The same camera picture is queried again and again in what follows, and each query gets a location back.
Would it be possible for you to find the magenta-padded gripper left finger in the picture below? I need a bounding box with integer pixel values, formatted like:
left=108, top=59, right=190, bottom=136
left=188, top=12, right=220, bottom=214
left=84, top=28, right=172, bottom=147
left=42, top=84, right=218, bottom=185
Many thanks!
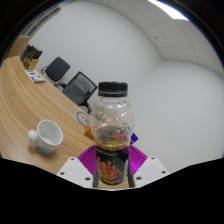
left=55, top=145, right=98, bottom=188

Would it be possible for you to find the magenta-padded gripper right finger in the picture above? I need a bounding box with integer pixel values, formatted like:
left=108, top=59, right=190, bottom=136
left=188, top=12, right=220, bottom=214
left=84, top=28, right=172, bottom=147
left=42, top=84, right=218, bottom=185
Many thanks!
left=128, top=145, right=171, bottom=188

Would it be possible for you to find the clear drink bottle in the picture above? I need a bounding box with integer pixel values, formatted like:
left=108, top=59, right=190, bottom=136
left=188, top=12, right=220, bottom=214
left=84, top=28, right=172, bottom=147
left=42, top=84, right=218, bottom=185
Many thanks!
left=89, top=81, right=135, bottom=188

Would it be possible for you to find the white and grey mug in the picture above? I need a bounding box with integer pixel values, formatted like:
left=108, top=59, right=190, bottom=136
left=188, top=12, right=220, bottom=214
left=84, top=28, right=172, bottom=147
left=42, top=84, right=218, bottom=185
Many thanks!
left=27, top=119, right=64, bottom=157

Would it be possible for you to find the grey mesh-back office chair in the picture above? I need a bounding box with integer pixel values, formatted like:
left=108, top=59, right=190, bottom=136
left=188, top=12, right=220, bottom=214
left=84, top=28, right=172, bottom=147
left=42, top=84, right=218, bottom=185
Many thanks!
left=55, top=70, right=98, bottom=113

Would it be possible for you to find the black office chair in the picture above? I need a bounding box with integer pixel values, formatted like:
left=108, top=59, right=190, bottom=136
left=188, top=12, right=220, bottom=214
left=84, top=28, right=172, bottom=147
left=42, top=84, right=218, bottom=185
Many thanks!
left=40, top=56, right=71, bottom=88

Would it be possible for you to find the dark brown box holder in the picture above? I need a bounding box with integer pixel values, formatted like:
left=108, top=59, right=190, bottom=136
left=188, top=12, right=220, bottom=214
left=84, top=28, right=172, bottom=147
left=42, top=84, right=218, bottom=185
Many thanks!
left=19, top=44, right=44, bottom=70

